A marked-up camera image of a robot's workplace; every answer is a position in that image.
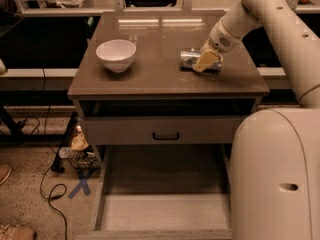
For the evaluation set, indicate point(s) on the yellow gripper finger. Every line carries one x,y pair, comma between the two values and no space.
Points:
208,60

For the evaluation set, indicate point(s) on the tan shoe bottom left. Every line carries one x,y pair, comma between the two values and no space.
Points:
8,232

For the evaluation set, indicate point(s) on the tan shoe left edge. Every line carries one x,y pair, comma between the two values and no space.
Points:
5,171

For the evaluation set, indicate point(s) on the open grey bottom drawer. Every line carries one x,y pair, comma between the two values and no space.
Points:
162,192

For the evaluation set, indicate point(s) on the grey drawer cabinet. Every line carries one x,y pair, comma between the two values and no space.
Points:
155,85

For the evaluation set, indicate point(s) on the black drawer handle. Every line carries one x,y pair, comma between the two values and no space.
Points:
166,137

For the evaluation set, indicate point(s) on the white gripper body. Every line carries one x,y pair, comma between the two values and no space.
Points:
220,39

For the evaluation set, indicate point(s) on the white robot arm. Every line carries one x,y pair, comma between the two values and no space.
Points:
275,156

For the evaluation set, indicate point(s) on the silver redbull can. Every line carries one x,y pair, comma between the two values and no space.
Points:
188,59

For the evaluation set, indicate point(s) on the white ceramic bowl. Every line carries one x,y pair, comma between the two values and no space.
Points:
116,55

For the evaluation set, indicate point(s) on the wire basket with snacks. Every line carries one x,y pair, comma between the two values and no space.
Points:
77,151

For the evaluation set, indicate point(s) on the blue tape cross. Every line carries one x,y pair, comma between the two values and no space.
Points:
83,177

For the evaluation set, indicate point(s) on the black stand leg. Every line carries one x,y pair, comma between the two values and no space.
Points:
56,165

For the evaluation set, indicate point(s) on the closed grey drawer front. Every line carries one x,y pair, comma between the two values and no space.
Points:
138,130

